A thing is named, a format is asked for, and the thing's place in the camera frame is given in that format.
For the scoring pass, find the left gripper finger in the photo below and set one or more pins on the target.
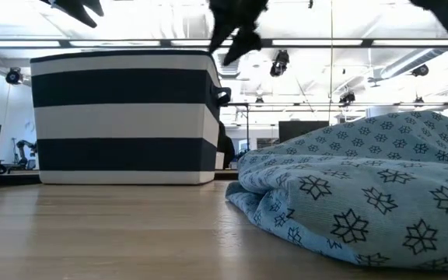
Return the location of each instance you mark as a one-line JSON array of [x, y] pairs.
[[77, 11], [93, 7]]

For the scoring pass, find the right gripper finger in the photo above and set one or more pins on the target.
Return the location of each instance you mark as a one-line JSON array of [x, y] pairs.
[[247, 42], [222, 33]]

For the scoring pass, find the navy white striped fabric basket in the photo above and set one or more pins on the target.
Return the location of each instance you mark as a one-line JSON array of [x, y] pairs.
[[123, 120]]

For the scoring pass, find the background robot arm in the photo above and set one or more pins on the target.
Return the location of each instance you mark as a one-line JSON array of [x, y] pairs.
[[23, 149]]

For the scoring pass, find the round black ceiling spotlight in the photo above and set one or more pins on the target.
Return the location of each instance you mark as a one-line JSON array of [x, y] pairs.
[[14, 76]]

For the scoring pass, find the black monitor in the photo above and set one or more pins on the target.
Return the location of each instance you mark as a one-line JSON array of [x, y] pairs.
[[299, 130]]

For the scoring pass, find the black ceiling fixture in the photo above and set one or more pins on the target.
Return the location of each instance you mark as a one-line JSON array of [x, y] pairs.
[[347, 98], [421, 70]]

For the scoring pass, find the white column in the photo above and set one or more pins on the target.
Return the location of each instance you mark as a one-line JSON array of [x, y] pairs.
[[377, 111]]

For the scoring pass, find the blue snowflake patterned cloth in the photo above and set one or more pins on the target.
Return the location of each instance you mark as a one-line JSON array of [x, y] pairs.
[[364, 186]]

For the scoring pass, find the black ceiling camera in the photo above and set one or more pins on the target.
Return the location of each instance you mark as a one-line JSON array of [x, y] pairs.
[[279, 64]]

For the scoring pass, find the black metal table frame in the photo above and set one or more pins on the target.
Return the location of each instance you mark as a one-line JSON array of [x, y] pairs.
[[6, 179]]

